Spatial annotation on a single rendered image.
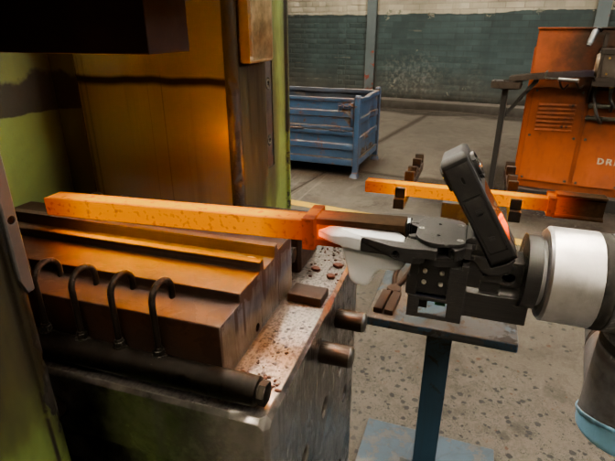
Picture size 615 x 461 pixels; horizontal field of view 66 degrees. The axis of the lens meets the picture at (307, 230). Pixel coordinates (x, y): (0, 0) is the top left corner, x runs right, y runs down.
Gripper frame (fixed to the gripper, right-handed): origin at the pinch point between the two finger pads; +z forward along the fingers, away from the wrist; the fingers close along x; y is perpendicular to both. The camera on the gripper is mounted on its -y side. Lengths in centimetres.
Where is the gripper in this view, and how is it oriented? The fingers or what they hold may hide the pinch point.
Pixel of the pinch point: (333, 223)
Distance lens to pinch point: 50.2
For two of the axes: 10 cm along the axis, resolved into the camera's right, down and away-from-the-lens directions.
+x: 3.0, -3.6, 8.8
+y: -0.2, 9.2, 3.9
